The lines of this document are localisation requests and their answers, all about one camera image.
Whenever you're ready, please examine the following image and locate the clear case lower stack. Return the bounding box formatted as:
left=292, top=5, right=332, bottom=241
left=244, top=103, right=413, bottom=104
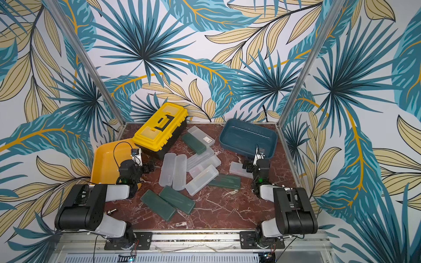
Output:
left=189, top=155, right=221, bottom=178

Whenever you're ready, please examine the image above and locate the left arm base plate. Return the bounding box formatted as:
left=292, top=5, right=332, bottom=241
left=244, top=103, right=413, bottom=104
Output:
left=104, top=231, right=152, bottom=252

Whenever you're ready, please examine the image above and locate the clear rectangular case front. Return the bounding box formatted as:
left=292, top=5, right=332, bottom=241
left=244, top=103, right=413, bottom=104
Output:
left=185, top=165, right=219, bottom=196

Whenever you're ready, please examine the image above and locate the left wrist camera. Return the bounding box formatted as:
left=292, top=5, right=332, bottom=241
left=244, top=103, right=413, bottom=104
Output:
left=131, top=148, right=143, bottom=166

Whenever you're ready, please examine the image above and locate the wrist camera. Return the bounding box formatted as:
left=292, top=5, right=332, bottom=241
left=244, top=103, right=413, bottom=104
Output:
left=131, top=148, right=143, bottom=166
left=253, top=146, right=265, bottom=165

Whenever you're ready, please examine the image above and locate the clear case with red pen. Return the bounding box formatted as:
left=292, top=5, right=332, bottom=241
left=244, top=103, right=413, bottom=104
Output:
left=229, top=162, right=253, bottom=179

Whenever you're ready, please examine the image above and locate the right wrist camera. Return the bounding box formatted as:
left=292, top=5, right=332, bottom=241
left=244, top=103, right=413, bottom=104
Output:
left=253, top=146, right=265, bottom=165

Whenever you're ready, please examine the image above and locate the clear case with barcode label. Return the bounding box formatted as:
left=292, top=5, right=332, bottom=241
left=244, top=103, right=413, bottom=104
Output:
left=187, top=126, right=216, bottom=147

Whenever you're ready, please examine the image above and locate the yellow black screwdriver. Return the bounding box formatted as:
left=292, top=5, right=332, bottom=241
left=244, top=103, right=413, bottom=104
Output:
left=106, top=209, right=117, bottom=215

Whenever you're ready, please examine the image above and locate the teal plastic tray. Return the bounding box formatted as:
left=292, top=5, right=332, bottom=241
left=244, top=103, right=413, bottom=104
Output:
left=219, top=119, right=278, bottom=159

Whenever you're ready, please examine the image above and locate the aluminium front rail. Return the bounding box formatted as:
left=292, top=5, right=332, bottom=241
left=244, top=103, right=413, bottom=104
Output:
left=49, top=229, right=337, bottom=263

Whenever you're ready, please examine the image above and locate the clear case middle stack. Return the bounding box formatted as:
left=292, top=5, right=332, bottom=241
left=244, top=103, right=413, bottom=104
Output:
left=186, top=147, right=214, bottom=172

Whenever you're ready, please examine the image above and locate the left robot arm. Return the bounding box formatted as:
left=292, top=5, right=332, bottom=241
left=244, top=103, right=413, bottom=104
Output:
left=54, top=160, right=155, bottom=249

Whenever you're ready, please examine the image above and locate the yellow black toolbox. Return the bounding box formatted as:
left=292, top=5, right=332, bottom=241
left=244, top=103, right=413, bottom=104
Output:
left=132, top=103, right=188, bottom=160

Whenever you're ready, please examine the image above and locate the clear case stack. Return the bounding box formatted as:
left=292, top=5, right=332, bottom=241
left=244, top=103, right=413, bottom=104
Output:
left=189, top=155, right=221, bottom=178
left=186, top=147, right=214, bottom=172

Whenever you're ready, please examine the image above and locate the yellow plastic tray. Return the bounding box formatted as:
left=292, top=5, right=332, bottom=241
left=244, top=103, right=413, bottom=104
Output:
left=90, top=139, right=141, bottom=188

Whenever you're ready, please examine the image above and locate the green pencil case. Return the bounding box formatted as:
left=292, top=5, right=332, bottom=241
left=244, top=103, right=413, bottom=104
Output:
left=140, top=190, right=176, bottom=222
left=208, top=174, right=241, bottom=190
left=182, top=133, right=207, bottom=155
left=159, top=186, right=196, bottom=215

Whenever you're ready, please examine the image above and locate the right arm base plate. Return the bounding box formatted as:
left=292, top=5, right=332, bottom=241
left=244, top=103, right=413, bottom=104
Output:
left=239, top=230, right=285, bottom=249

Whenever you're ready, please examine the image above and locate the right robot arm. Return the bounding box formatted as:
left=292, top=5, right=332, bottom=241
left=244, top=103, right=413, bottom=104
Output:
left=242, top=159, right=319, bottom=248

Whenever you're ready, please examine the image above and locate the clear ribbed case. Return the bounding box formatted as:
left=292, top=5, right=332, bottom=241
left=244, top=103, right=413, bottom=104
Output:
left=172, top=154, right=187, bottom=191
left=159, top=153, right=177, bottom=187

